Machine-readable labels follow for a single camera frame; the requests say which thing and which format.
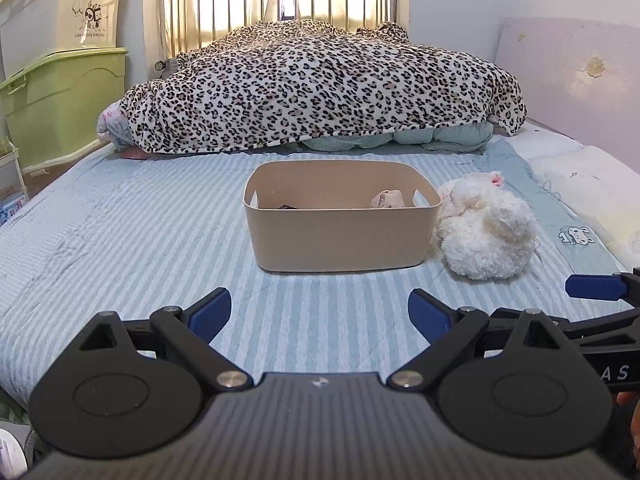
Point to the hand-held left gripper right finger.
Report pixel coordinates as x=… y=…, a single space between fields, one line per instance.
x=430 y=314

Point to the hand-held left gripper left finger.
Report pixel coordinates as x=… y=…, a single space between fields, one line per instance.
x=210 y=311

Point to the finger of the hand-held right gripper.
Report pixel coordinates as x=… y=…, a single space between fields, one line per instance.
x=600 y=327
x=595 y=287

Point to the beige plastic storage bin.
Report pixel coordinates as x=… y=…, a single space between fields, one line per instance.
x=340 y=240

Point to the beige cloth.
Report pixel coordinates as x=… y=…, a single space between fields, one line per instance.
x=389 y=199

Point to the person's right hand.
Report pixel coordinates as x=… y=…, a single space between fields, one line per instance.
x=629 y=398

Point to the white plush toy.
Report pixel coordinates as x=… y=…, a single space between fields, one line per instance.
x=485 y=232

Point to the white pillow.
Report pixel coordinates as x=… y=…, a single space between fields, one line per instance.
x=590 y=185

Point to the blue striped bed quilt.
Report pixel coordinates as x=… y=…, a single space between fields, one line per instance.
x=125 y=240

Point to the teal padded quilt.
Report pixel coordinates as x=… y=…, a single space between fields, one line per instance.
x=430 y=137

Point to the pink floral cloth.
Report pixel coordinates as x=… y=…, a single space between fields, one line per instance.
x=112 y=125

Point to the pale pink headboard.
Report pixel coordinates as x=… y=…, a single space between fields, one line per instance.
x=560 y=75

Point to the white object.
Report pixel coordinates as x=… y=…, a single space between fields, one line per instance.
x=10 y=455

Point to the leopard print blanket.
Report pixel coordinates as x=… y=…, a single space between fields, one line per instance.
x=320 y=90

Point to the small grey clip-on device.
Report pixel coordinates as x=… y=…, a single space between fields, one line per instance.
x=167 y=66

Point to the green plastic storage box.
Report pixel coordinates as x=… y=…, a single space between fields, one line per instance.
x=60 y=110

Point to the cream plastic storage box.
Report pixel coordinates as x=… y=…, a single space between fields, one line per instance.
x=55 y=15

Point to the gold metal bed rail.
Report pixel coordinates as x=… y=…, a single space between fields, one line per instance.
x=215 y=5

